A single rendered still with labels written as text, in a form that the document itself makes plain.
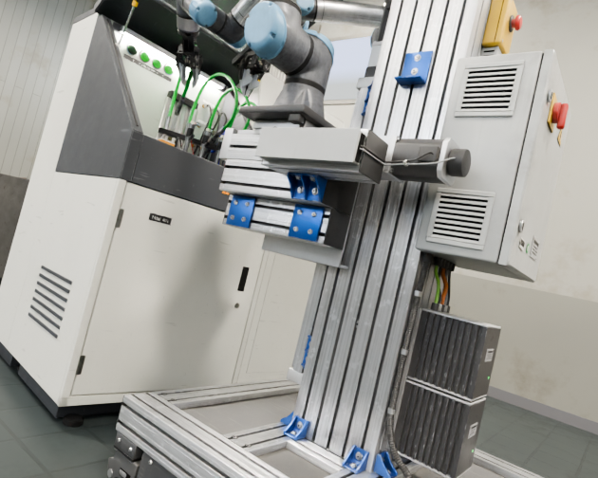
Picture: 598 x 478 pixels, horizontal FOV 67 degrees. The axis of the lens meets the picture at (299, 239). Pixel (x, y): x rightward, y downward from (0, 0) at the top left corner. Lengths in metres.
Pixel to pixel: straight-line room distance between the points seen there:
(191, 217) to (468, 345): 1.01
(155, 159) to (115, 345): 0.62
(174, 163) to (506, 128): 1.03
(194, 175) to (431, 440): 1.11
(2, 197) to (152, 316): 2.08
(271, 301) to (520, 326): 2.45
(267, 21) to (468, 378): 0.96
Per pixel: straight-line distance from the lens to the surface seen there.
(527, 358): 3.96
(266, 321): 1.98
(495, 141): 1.09
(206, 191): 1.68
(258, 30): 1.19
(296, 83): 1.24
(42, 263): 1.94
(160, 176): 1.58
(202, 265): 1.71
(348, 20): 1.76
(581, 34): 4.62
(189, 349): 1.77
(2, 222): 3.49
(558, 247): 4.00
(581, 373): 3.93
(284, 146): 1.00
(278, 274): 1.97
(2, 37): 9.10
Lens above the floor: 0.67
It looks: 3 degrees up
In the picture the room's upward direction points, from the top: 14 degrees clockwise
